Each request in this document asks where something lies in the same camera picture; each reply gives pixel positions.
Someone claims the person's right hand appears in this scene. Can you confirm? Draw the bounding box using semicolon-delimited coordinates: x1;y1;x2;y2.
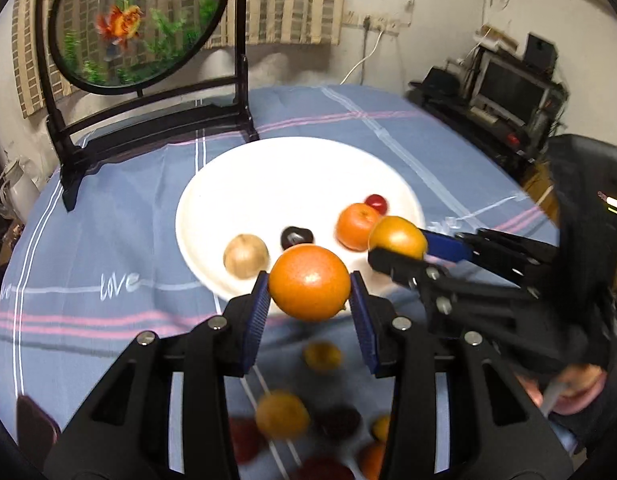
517;364;608;417

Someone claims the white kettle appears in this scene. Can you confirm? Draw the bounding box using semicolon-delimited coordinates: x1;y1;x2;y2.
0;156;40;222

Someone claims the white cable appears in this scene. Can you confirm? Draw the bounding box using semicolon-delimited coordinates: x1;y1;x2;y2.
341;24;390;86

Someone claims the tan round fruit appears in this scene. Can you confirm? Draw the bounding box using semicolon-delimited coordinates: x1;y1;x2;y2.
223;234;270;279

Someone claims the black speaker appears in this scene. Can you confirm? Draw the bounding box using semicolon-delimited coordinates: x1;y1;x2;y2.
525;32;559;74

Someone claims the large orange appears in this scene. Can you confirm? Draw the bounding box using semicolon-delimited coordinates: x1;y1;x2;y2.
267;244;352;323

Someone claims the round goldfish screen black stand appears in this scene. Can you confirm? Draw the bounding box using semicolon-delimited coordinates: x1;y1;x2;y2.
36;0;262;213

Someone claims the blue plaid tablecloth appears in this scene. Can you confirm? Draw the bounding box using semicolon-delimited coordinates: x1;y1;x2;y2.
0;84;564;480

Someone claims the orange tangerine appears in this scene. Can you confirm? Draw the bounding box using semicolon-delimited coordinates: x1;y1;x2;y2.
335;203;384;252

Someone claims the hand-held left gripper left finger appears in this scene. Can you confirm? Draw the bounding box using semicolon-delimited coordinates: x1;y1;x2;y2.
43;270;270;480

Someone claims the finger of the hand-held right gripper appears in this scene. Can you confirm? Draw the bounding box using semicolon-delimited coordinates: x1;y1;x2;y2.
367;247;585;374
423;227;560;288

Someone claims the small dark plum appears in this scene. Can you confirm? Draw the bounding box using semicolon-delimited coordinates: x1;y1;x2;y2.
280;226;314;251

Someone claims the black box device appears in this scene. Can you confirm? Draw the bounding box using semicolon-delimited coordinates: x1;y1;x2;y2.
421;66;462;99

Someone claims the striped beige wall hanging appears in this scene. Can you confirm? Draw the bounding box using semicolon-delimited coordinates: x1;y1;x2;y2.
11;0;349;117

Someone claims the dark red flat object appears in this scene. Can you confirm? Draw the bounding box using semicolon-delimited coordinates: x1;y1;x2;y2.
16;395;62;462

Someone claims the yellow-orange citrus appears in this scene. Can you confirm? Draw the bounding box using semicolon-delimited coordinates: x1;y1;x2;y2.
367;216;429;261

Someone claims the black monitor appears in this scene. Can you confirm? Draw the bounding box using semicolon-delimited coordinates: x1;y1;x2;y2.
476;50;555;126

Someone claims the orange fruit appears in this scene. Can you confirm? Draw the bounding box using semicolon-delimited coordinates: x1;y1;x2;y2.
357;441;387;480
255;392;311;440

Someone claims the black equipment desk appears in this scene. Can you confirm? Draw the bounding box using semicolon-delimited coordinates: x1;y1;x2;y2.
407;79;569;182

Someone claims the white round plate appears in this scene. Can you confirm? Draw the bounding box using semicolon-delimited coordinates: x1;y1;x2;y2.
175;136;424;311

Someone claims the dark red fruit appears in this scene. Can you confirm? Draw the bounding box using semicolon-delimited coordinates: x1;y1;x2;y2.
315;406;362;441

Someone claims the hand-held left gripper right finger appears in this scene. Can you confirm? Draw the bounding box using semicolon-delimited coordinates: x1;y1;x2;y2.
349;270;574;480

